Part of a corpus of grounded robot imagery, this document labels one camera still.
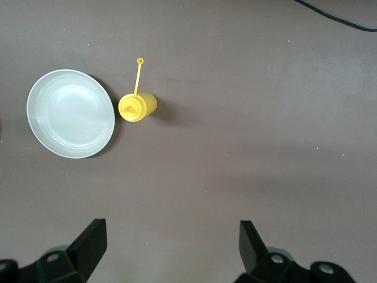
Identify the beige round plate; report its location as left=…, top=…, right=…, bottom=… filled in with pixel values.
left=26, top=69, right=116, bottom=160

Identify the yellow mustard squeeze bottle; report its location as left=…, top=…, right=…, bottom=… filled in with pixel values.
left=118, top=57, right=158, bottom=123

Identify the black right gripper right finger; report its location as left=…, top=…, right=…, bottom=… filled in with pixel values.
left=239, top=220, right=358, bottom=283

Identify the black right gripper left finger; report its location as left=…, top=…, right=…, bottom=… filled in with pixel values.
left=0, top=218, right=107, bottom=283

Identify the black cable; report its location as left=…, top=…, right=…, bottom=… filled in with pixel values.
left=294, top=0, right=377, bottom=32

